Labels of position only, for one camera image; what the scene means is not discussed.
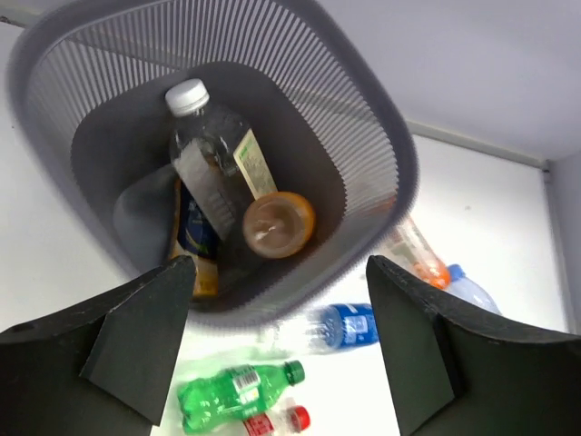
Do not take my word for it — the grey mesh waste bin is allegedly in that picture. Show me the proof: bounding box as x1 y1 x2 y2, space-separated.
7 1 418 327

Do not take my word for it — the clear bottle light blue cap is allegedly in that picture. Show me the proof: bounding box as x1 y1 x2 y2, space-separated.
446 264 501 315

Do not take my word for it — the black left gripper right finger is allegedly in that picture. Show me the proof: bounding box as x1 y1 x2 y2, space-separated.
366 255 580 435

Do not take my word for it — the clear apple juice bottle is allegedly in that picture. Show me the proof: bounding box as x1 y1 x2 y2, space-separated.
165 78 278 241

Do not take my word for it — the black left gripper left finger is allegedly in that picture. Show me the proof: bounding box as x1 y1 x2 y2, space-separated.
1 257 195 435

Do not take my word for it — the clear bottle blue label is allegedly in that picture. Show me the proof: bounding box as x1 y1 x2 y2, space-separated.
257 303 379 358

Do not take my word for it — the yellow juice bottle blue label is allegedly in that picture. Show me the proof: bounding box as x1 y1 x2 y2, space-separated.
169 178 219 298

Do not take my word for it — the long orange capped bottle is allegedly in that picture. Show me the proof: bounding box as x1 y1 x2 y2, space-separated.
371 213 451 290

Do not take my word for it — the clear bottle red label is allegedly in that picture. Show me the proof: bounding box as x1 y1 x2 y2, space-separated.
243 406 311 436

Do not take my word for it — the green soda bottle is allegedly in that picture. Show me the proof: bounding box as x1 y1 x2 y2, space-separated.
177 361 305 434

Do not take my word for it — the orange juice bottle brown cap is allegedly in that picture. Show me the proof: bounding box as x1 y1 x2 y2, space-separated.
242 192 316 259

